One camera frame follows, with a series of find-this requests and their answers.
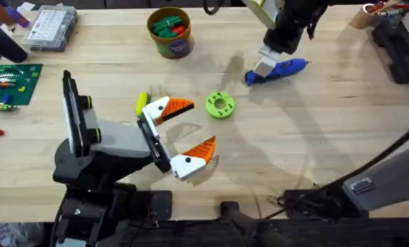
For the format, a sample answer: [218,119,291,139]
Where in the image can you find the blue electric screwdriver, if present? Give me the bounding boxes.
[244,58,309,86]

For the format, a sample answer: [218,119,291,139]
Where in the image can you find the yellow green toy vegetable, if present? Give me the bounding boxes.
[135,91,152,118]

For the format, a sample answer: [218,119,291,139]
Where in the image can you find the left wrist black upright plate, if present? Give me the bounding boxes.
[62,69,86,158]

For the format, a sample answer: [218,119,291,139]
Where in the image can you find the green disc with holes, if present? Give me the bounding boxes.
[204,91,236,120]

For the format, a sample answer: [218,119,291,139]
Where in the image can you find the brown tub with toys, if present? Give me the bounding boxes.
[146,5,196,60]

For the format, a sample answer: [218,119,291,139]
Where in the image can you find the black box with grey lid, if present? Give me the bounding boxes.
[371,6,409,85]

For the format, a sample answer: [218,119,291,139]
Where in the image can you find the green board with toy blocks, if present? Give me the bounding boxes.
[0,63,44,107]

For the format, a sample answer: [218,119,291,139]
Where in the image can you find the clear plastic parts box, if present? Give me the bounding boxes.
[23,3,79,53]

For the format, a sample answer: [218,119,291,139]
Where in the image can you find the clear plastic bag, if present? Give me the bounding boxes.
[0,222,45,247]

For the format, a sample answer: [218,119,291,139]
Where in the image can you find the black cylindrical tool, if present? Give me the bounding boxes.
[0,24,29,64]

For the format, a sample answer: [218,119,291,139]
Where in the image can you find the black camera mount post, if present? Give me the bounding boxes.
[219,201,294,247]

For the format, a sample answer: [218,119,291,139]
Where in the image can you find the red handled scissors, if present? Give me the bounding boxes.
[368,0,409,16]

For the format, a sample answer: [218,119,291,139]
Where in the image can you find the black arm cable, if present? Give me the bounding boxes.
[264,118,409,220]

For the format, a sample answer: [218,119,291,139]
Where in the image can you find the black rail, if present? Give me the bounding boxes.
[121,216,409,247]

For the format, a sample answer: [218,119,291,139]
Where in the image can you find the purple handled tool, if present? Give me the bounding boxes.
[0,0,31,29]

